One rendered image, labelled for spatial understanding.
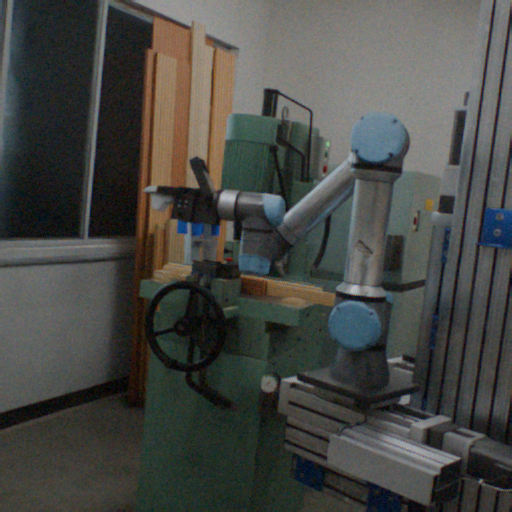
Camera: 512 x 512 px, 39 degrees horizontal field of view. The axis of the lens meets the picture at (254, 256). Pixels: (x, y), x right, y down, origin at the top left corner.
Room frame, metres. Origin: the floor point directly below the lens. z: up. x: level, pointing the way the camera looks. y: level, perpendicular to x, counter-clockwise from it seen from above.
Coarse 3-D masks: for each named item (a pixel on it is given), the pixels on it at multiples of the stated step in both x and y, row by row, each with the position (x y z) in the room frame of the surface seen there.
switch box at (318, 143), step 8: (312, 136) 2.74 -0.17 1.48; (320, 136) 2.73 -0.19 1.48; (312, 144) 2.74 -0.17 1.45; (320, 144) 2.73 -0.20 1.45; (312, 152) 2.74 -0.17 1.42; (320, 152) 2.73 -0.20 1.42; (328, 152) 2.80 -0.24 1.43; (312, 160) 2.74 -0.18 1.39; (320, 160) 2.73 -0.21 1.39; (328, 160) 2.81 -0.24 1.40; (312, 168) 2.74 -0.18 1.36; (320, 168) 2.73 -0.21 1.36; (304, 176) 2.75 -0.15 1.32; (312, 176) 2.73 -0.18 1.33; (320, 176) 2.74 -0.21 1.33
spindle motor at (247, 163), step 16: (240, 128) 2.46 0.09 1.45; (256, 128) 2.46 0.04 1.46; (272, 128) 2.49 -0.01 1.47; (240, 144) 2.47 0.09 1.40; (256, 144) 2.47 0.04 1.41; (224, 160) 2.51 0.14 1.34; (240, 160) 2.46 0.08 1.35; (256, 160) 2.47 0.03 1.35; (272, 160) 2.53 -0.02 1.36; (224, 176) 2.50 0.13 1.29; (240, 176) 2.46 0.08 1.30; (256, 176) 2.47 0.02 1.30; (256, 192) 2.47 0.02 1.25
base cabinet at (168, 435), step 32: (224, 352) 2.37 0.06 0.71; (288, 352) 2.48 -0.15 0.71; (320, 352) 2.82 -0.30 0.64; (160, 384) 2.46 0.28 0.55; (224, 384) 2.36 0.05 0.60; (256, 384) 2.32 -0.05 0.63; (160, 416) 2.45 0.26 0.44; (192, 416) 2.40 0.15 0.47; (224, 416) 2.35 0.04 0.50; (256, 416) 2.31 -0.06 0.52; (160, 448) 2.45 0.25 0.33; (192, 448) 2.39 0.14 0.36; (224, 448) 2.35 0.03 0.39; (256, 448) 2.31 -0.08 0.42; (160, 480) 2.44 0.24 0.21; (192, 480) 2.39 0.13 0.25; (224, 480) 2.34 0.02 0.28; (256, 480) 2.33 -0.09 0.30; (288, 480) 2.64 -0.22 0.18
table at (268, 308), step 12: (144, 288) 2.50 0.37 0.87; (156, 288) 2.48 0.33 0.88; (168, 300) 2.46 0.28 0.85; (180, 300) 2.44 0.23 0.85; (240, 300) 2.35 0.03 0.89; (252, 300) 2.34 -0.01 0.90; (264, 300) 2.35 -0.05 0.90; (276, 300) 2.38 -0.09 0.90; (228, 312) 2.28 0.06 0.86; (240, 312) 2.35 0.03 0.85; (252, 312) 2.33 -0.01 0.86; (264, 312) 2.32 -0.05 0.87; (276, 312) 2.30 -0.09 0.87; (288, 312) 2.29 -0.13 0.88; (300, 312) 2.28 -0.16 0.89; (312, 312) 2.38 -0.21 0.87; (288, 324) 2.28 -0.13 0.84; (300, 324) 2.29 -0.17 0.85
